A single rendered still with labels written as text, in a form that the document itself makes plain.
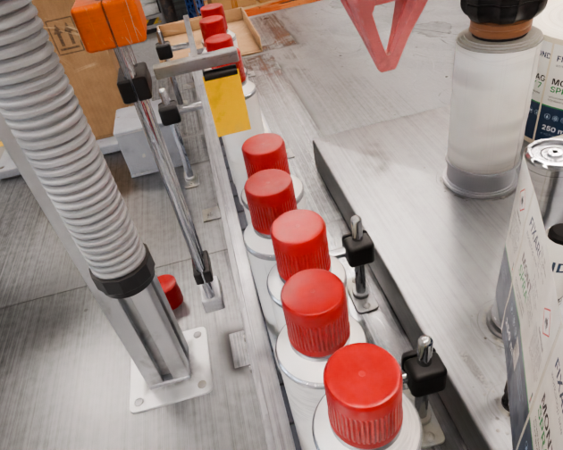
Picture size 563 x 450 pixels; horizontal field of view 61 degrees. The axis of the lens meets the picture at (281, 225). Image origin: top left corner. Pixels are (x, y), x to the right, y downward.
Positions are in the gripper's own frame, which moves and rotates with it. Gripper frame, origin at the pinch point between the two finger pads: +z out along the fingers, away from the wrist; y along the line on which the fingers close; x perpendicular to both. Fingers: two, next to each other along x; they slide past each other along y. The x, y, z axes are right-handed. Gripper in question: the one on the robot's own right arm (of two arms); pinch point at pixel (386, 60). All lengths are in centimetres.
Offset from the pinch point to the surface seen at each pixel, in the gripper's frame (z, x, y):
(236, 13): 23, 0, 114
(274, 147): 1.1, 12.0, -7.5
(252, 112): 7.6, 11.1, 13.0
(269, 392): 13.4, 17.2, -18.7
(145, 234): 25.9, 30.1, 21.3
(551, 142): 3.4, -6.7, -13.0
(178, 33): 24, 18, 115
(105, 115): 19, 35, 52
